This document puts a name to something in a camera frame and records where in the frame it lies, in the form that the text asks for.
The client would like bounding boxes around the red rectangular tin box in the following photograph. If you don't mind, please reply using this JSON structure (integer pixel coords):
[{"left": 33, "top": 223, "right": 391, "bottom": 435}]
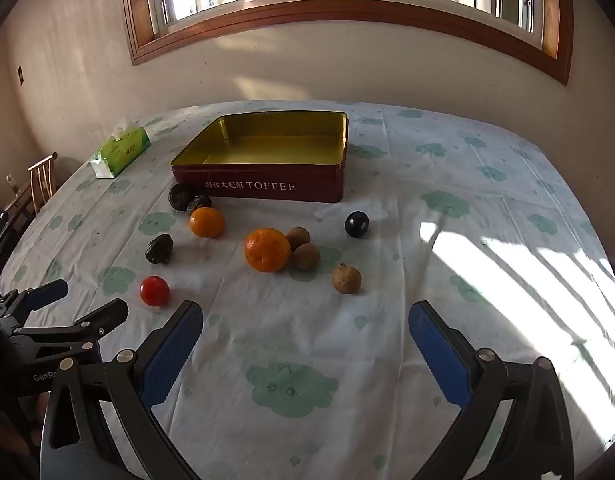
[{"left": 170, "top": 110, "right": 349, "bottom": 204}]

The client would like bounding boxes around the wooden framed window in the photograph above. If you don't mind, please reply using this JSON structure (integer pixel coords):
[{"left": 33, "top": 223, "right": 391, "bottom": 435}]
[{"left": 118, "top": 0, "right": 574, "bottom": 86}]

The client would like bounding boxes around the white cloud-print tablecloth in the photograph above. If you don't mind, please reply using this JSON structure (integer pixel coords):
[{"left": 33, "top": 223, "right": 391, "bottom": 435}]
[{"left": 0, "top": 100, "right": 615, "bottom": 480}]

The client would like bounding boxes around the red tomato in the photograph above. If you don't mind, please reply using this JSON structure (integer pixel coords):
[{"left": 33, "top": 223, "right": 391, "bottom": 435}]
[{"left": 140, "top": 275, "right": 170, "bottom": 307}]

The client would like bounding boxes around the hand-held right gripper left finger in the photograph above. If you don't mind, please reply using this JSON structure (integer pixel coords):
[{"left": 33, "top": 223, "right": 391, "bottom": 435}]
[{"left": 40, "top": 300, "right": 204, "bottom": 480}]

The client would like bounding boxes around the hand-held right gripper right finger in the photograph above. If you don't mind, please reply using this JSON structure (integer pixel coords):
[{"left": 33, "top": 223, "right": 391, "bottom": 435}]
[{"left": 409, "top": 301, "right": 574, "bottom": 480}]

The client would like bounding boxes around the dark wrinkled fruit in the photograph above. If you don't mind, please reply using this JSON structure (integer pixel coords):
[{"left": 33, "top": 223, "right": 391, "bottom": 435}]
[
  {"left": 186, "top": 194, "right": 212, "bottom": 217},
  {"left": 168, "top": 183, "right": 192, "bottom": 209},
  {"left": 146, "top": 233, "right": 175, "bottom": 265}
]

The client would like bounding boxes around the small orange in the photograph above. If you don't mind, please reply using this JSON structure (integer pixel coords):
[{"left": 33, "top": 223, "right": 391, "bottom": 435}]
[{"left": 189, "top": 206, "right": 226, "bottom": 239}]

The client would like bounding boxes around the wooden chair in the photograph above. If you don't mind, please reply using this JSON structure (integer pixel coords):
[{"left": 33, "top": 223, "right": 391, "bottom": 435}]
[{"left": 26, "top": 152, "right": 58, "bottom": 213}]

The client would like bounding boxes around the green tissue box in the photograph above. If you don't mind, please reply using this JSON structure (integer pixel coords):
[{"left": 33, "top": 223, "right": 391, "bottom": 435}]
[{"left": 89, "top": 116, "right": 152, "bottom": 180}]

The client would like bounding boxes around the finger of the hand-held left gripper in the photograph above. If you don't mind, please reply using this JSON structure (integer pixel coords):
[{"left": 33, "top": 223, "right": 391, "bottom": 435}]
[
  {"left": 12, "top": 298, "right": 129, "bottom": 357},
  {"left": 0, "top": 279, "right": 70, "bottom": 317}
]

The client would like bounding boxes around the dark round plum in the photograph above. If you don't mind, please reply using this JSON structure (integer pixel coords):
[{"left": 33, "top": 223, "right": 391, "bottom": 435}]
[{"left": 344, "top": 211, "right": 370, "bottom": 239}]

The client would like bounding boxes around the large orange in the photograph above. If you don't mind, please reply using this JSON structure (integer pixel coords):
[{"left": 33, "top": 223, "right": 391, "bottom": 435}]
[{"left": 244, "top": 227, "right": 292, "bottom": 274}]

